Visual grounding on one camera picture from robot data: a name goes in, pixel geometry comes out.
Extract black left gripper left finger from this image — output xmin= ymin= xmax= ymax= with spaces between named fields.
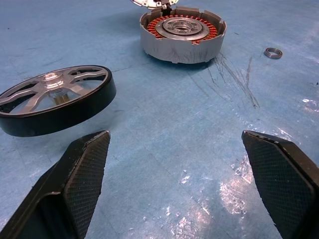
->
xmin=0 ymin=130 xmax=111 ymax=239

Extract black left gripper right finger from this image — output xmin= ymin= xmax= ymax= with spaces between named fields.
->
xmin=241 ymin=130 xmax=319 ymax=239

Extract black rotor ring silver spokes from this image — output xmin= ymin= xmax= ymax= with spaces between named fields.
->
xmin=0 ymin=65 xmax=117 ymax=137

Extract round grey metal part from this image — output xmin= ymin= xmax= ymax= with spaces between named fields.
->
xmin=139 ymin=5 xmax=228 ymax=64

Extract silver part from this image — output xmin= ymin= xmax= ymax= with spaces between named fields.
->
xmin=129 ymin=0 xmax=179 ymax=10

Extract blue table cover sheet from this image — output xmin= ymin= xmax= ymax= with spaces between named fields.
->
xmin=0 ymin=0 xmax=319 ymax=239

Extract small silver bearing ring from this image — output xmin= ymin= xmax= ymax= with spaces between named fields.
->
xmin=263 ymin=47 xmax=284 ymax=60

